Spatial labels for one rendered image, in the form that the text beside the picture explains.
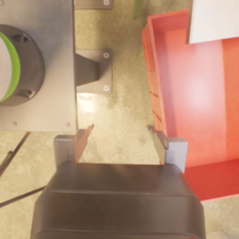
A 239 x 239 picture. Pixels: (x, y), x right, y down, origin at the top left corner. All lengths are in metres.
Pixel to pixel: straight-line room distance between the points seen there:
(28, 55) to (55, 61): 0.05
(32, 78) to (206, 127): 0.69
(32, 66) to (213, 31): 0.39
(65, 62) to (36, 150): 1.24
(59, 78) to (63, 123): 0.09
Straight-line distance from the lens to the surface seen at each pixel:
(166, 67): 0.73
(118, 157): 1.41
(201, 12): 0.45
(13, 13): 0.40
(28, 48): 0.35
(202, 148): 0.85
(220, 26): 0.49
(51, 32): 0.37
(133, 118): 1.30
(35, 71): 0.35
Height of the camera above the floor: 1.25
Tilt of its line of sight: 75 degrees down
